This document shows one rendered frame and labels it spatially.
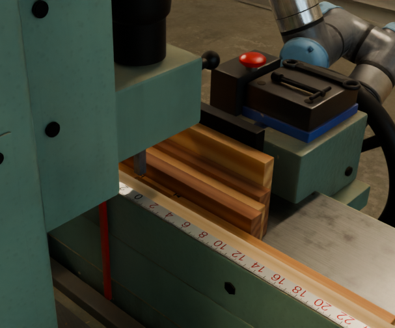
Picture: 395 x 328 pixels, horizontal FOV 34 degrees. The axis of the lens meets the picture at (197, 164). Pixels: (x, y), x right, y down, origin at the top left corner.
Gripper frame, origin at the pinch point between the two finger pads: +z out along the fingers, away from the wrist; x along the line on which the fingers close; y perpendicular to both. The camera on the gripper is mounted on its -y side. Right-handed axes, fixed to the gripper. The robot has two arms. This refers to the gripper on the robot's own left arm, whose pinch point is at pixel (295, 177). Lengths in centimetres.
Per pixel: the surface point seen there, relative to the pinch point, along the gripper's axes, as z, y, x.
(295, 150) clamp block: 11.8, -34.1, -16.5
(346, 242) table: 16.9, -30.0, -24.9
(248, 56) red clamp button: 5.5, -38.1, -7.2
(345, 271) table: 20.2, -31.9, -27.0
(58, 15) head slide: 24, -65, -14
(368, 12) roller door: -183, 173, 116
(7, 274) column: 39, -57, -18
